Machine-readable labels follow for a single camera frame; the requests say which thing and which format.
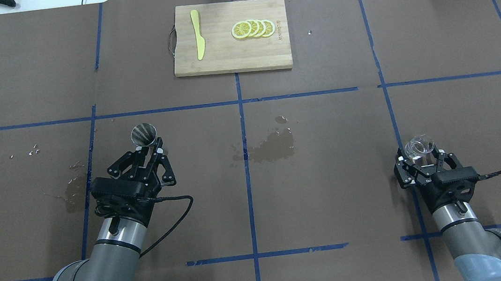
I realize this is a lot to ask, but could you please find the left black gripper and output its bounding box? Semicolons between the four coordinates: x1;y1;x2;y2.
107;139;177;220

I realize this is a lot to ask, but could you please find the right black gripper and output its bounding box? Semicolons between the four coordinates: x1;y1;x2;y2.
394;149;474;214

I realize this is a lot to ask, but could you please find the clear glass cup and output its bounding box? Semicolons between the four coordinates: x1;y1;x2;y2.
403;134;435;160

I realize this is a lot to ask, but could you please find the steel jigger measuring cup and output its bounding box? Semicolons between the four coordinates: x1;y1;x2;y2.
131;123;158;151

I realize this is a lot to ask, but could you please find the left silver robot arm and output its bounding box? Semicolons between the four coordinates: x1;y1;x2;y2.
52;137;177;281

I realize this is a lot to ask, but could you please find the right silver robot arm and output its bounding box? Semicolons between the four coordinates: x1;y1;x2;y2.
394;148;501;281

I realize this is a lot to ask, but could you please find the yellow plastic knife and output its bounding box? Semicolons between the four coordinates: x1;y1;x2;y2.
189;9;206;61

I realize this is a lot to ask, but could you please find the bamboo cutting board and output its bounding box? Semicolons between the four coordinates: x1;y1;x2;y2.
174;0;293;77

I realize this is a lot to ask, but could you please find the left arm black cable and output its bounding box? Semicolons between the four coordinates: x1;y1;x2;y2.
132;192;200;258

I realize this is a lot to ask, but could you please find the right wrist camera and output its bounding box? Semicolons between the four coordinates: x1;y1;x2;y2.
431;166;479;186

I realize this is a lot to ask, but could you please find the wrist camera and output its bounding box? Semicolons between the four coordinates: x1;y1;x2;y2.
90;177;146;200
431;166;479;186

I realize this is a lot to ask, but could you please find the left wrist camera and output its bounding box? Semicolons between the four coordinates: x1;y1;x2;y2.
90;177;146;200

